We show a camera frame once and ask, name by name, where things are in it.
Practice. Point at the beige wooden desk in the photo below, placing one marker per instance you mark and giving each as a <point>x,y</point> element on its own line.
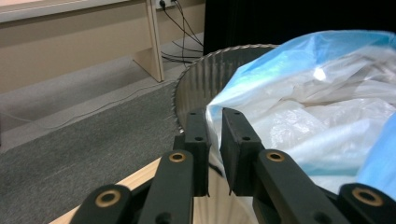
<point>77,46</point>

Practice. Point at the white wall socket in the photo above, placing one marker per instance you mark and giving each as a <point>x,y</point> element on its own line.
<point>165,3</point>

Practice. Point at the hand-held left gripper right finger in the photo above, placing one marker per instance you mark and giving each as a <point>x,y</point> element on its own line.
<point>239,146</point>

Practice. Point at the white blue-edged plastic trash bag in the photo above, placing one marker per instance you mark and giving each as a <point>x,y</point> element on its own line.
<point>311,109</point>

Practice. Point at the grey ribbed trash bin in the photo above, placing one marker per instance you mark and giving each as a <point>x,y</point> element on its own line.
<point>202,81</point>

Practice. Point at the black curtain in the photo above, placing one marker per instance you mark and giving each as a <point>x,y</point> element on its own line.
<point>295,15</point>

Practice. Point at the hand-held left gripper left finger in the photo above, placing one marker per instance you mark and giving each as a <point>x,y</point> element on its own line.
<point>196,130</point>

